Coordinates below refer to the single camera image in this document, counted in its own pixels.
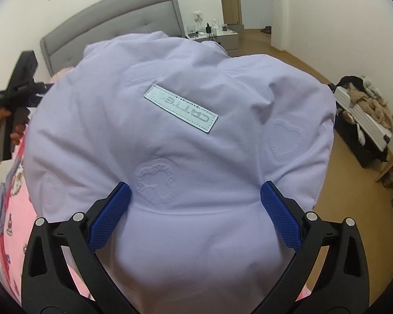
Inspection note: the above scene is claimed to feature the lavender puffer jacket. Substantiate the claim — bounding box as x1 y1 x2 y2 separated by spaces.
24 32 336 313

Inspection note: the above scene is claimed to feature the open suitcase with clothes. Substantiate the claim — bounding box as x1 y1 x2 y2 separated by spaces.
328 76 393 168

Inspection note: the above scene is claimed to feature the person's left hand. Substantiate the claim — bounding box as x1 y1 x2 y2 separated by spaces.
0 109 29 146

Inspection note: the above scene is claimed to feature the pink cartoon blanket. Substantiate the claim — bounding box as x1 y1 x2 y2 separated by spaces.
0 66 96 305

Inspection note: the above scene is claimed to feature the grey upholstered headboard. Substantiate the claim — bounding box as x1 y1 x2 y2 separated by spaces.
40 0 185 75

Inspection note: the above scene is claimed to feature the grey bedside table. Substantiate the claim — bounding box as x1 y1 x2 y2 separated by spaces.
186 29 240 57

